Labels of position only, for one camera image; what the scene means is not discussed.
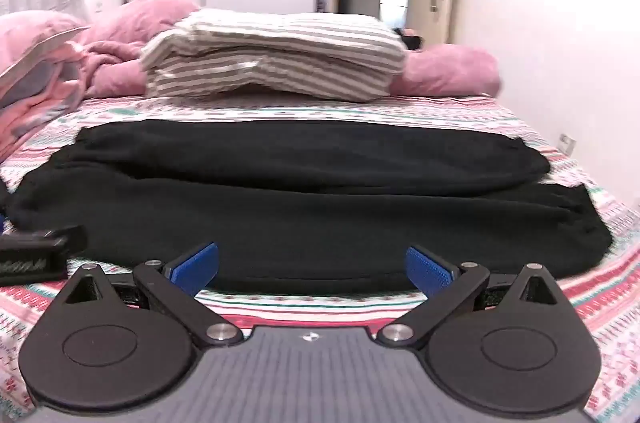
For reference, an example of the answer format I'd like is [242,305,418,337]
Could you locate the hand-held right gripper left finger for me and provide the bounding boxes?
[64,242,245,350]

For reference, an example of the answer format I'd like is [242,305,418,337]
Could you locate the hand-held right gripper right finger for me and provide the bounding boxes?
[377,245,568,349]

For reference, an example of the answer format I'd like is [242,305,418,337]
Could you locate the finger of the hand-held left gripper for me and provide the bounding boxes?
[0,225,87,254]

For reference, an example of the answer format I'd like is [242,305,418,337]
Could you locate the black pants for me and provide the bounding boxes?
[9,118,615,295]

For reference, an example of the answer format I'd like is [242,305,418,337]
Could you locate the patterned bed sheet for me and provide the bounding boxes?
[0,93,640,419]

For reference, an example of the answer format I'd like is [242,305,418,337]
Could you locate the pink and grey folded blanket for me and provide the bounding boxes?
[0,28,88,160]

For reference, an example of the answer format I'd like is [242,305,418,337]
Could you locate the small pink pillow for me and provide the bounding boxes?
[389,44,502,98]

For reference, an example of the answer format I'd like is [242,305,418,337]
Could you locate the pink pillow with grey piping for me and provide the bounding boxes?
[0,10,88,79]

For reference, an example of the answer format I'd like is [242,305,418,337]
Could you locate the mauve pink duvet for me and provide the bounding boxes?
[70,0,201,100]

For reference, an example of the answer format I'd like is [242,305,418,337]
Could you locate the beige striped duvet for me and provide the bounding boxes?
[140,9,407,104]

